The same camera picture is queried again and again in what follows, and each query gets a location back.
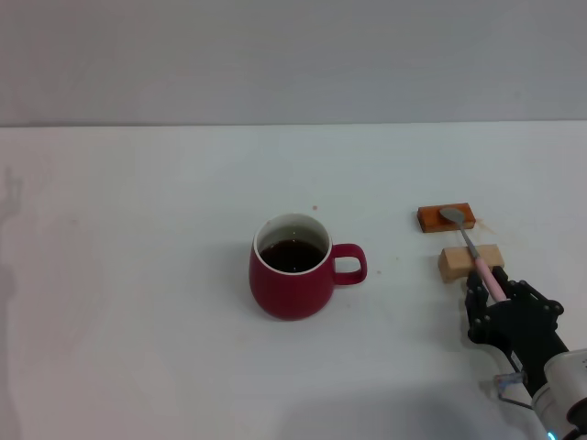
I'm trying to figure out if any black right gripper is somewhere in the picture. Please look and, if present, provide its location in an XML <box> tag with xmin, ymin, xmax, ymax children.
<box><xmin>464</xmin><ymin>268</ymin><xmax>570</xmax><ymax>398</ymax></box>

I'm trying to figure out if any pink handled metal spoon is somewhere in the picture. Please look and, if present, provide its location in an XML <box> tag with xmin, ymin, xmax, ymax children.
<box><xmin>438</xmin><ymin>206</ymin><xmax>510</xmax><ymax>303</ymax></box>

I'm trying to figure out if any red ceramic mug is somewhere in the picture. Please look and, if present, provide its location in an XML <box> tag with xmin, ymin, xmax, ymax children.
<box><xmin>249</xmin><ymin>212</ymin><xmax>369</xmax><ymax>322</ymax></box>

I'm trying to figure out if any light wooden arch block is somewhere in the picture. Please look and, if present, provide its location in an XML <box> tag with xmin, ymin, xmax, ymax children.
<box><xmin>437</xmin><ymin>243</ymin><xmax>504</xmax><ymax>284</ymax></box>

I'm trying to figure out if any dark brown wooden block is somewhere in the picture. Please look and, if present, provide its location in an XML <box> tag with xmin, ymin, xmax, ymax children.
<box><xmin>416</xmin><ymin>202</ymin><xmax>476</xmax><ymax>235</ymax></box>

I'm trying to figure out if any dark coffee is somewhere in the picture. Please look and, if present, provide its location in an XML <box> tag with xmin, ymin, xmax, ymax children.
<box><xmin>259</xmin><ymin>238</ymin><xmax>327</xmax><ymax>274</ymax></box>

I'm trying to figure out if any grey right arm cable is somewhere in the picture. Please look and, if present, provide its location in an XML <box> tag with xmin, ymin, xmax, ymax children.
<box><xmin>493</xmin><ymin>352</ymin><xmax>536</xmax><ymax>410</ymax></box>

